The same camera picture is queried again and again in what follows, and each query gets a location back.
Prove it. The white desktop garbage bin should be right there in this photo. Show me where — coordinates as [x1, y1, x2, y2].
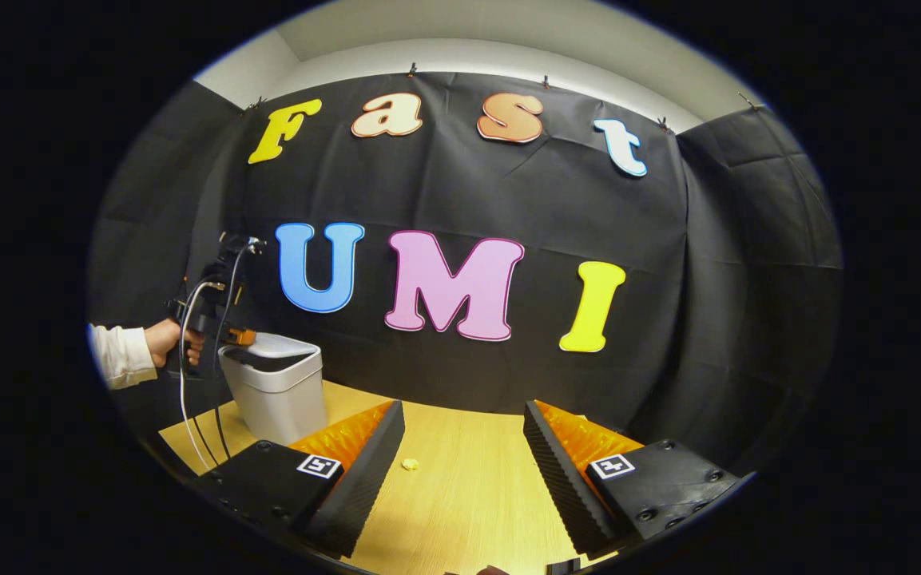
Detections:
[218, 332, 327, 446]

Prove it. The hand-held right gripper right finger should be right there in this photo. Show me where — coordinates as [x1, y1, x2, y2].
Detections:
[523, 399, 744, 560]

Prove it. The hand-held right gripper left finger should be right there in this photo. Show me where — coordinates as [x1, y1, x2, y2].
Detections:
[197, 399, 406, 560]

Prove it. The black cable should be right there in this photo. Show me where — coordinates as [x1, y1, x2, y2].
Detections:
[212, 240, 263, 462]

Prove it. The white cable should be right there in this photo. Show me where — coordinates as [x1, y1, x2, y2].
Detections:
[178, 280, 226, 472]

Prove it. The wooden desktop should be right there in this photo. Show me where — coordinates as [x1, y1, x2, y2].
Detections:
[158, 379, 629, 575]

